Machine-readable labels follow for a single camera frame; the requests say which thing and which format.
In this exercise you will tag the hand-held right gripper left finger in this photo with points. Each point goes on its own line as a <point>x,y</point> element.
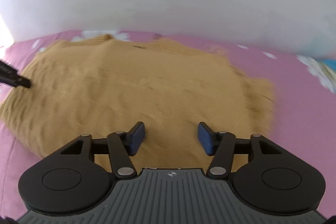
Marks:
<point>137,138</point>

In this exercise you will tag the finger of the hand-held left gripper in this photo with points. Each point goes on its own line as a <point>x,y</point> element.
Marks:
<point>11,76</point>

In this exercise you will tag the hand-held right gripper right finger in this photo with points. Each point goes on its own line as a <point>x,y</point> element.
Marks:
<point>206,138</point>

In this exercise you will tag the pink floral bed sheet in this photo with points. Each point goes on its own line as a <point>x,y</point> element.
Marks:
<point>302,121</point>

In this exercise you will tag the blue patterned cloth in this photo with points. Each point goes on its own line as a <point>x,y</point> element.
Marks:
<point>328,66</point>

